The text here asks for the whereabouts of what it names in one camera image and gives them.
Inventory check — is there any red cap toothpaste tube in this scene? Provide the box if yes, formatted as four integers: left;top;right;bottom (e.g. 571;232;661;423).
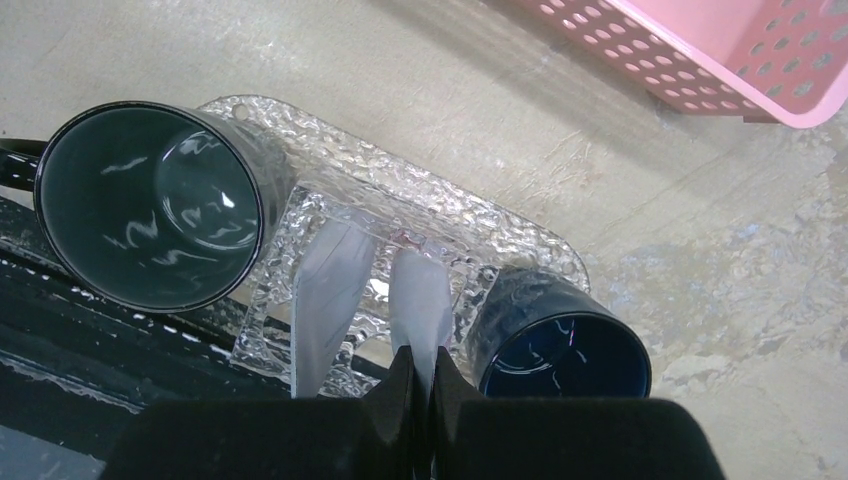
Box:
389;250;453;398

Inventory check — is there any dark green mug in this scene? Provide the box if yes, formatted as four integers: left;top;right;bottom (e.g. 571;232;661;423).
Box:
1;101;297;313

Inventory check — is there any clear textured oval tray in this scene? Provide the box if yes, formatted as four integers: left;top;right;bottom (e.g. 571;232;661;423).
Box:
195;94;591;299

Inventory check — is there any clear plastic soap dish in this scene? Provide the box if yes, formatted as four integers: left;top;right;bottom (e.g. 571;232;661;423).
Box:
230;187;497;397

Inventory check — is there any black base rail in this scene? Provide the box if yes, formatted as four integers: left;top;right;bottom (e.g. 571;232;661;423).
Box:
0;195;392;465

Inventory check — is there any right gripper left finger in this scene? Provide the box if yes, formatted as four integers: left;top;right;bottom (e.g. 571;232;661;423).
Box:
100;346;415;479

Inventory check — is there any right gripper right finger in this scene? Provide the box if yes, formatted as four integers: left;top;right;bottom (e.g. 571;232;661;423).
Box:
430;348;725;479

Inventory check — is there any dark blue cup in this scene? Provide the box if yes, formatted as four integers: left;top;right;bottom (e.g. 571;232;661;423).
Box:
467;267;652;398

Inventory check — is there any pink plastic basket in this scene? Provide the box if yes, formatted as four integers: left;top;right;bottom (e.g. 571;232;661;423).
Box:
520;0;847;129

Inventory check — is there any white toothpaste tube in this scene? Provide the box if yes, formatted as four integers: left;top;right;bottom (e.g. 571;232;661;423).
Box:
291;220;376;398

